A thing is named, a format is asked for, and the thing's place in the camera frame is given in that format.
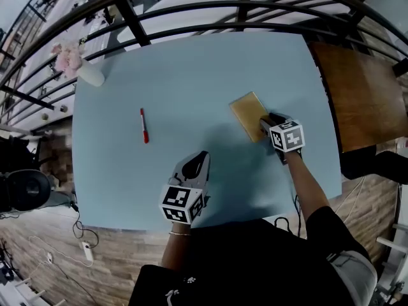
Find light blue table top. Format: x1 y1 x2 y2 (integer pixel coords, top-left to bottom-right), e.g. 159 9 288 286
71 32 344 232

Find brown wooden table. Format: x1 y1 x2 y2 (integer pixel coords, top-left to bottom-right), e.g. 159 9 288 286
307 41 408 154

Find thin white floor cable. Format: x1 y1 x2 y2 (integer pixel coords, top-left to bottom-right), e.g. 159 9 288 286
28 236 93 267

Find black padded chair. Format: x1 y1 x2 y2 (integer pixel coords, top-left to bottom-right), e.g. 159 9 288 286
0 169 52 212

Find black floor cable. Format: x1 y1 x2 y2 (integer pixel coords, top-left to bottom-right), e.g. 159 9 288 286
71 202 99 250

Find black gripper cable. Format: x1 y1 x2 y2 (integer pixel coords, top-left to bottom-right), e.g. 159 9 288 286
273 194 303 235

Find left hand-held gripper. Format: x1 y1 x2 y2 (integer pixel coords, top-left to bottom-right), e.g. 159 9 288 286
158 150 211 225

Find white metal frame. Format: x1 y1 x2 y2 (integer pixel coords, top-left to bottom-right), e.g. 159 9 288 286
375 223 408 306

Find person's grey shorts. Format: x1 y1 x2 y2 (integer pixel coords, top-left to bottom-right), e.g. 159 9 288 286
328 250 379 306

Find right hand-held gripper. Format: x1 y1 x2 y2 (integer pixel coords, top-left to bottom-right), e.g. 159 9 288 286
259 112 306 165

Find black swivel chair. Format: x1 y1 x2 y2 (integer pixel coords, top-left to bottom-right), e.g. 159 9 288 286
0 135 42 173

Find white wooden rack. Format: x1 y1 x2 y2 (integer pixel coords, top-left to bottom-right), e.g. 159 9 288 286
0 275 68 306

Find black metal railing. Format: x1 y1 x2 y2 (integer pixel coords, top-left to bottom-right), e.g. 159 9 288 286
0 0 408 133

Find white power strip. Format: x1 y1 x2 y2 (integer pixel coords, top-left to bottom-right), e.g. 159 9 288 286
82 240 94 261

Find person's black shirt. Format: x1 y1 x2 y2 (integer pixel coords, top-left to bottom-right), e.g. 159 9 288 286
128 199 372 306

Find person's right forearm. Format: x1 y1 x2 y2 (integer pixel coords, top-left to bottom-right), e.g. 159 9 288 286
285 150 331 232

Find person's left forearm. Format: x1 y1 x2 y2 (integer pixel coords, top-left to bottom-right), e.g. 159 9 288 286
161 222 192 272

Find brown notebook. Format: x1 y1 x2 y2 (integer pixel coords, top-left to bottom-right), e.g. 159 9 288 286
228 91 272 143

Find white charger cable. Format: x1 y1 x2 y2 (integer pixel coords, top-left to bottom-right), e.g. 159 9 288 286
334 177 366 216

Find white vase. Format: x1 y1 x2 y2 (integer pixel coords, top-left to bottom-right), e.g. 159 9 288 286
76 59 105 88

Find red pen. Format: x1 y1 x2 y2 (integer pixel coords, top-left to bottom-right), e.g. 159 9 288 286
139 108 150 145

